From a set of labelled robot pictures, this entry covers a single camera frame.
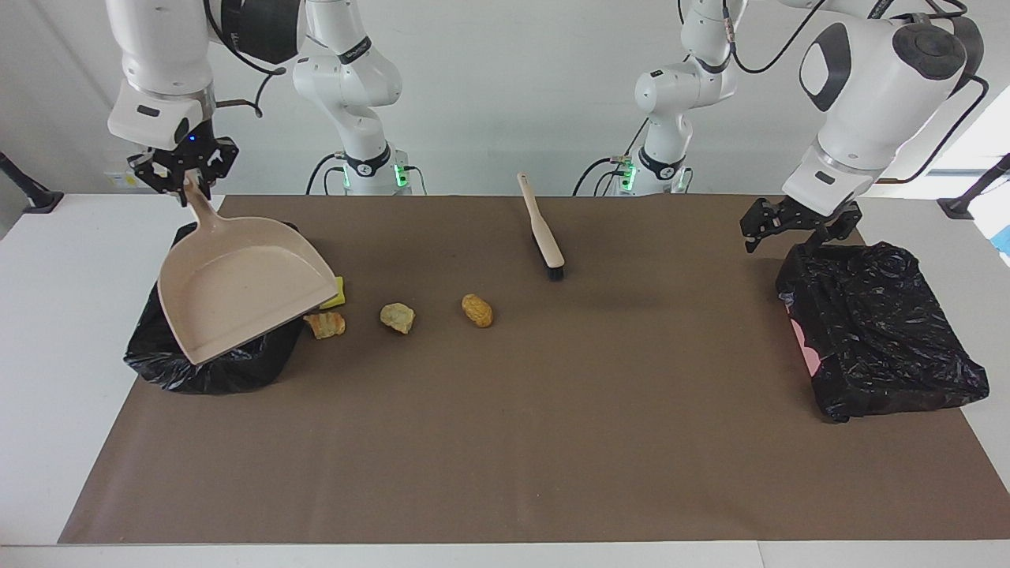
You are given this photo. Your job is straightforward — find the beige plastic dustpan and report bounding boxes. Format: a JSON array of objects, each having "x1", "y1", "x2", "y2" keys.
[{"x1": 157, "y1": 175, "x2": 340, "y2": 366}]

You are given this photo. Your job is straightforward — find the orange striped foam scrap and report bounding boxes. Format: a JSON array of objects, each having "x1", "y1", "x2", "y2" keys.
[{"x1": 304, "y1": 312, "x2": 346, "y2": 340}]

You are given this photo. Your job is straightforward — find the beige hand brush black bristles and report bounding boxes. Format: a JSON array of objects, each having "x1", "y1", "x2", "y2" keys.
[{"x1": 517, "y1": 173, "x2": 567, "y2": 282}]

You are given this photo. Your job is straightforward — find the small pale foam scrap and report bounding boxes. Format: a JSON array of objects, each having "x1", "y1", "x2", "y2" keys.
[{"x1": 380, "y1": 303, "x2": 416, "y2": 335}]

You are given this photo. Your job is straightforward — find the pink bin with black bag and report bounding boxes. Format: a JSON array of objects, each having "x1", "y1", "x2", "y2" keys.
[{"x1": 775, "y1": 241, "x2": 990, "y2": 424}]

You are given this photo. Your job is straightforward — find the bin lined with black bag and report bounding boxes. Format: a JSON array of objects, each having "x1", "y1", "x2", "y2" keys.
[{"x1": 123, "y1": 221, "x2": 305, "y2": 395}]

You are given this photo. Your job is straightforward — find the brown table mat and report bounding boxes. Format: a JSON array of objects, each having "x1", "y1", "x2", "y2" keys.
[{"x1": 57, "y1": 195, "x2": 1010, "y2": 545}]

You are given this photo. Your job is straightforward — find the white wall socket box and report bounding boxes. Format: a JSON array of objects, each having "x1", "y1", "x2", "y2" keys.
[{"x1": 103, "y1": 168, "x2": 159, "y2": 190}]

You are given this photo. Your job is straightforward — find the black right base cable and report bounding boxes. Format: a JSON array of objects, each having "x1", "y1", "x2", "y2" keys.
[{"x1": 306, "y1": 152, "x2": 348, "y2": 196}]

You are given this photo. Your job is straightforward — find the black base cable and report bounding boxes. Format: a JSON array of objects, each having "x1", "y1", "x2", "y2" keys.
[
  {"x1": 306, "y1": 152, "x2": 348, "y2": 196},
  {"x1": 574, "y1": 156, "x2": 632, "y2": 196}
]

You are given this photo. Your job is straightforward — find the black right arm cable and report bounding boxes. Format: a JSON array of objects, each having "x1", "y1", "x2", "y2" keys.
[{"x1": 204, "y1": 0, "x2": 285, "y2": 119}]

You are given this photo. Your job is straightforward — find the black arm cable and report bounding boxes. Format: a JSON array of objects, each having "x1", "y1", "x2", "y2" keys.
[
  {"x1": 204, "y1": 0, "x2": 285, "y2": 119},
  {"x1": 679, "y1": 0, "x2": 991, "y2": 186}
]

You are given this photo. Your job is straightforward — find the black camera stand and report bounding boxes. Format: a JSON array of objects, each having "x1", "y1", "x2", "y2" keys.
[
  {"x1": 0, "y1": 151, "x2": 65, "y2": 215},
  {"x1": 937, "y1": 152, "x2": 1010, "y2": 220}
]

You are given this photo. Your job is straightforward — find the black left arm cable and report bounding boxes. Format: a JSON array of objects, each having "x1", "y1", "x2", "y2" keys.
[{"x1": 679, "y1": 0, "x2": 991, "y2": 186}]

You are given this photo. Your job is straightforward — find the black left base cable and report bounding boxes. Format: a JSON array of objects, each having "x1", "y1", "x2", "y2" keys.
[{"x1": 574, "y1": 156, "x2": 632, "y2": 196}]

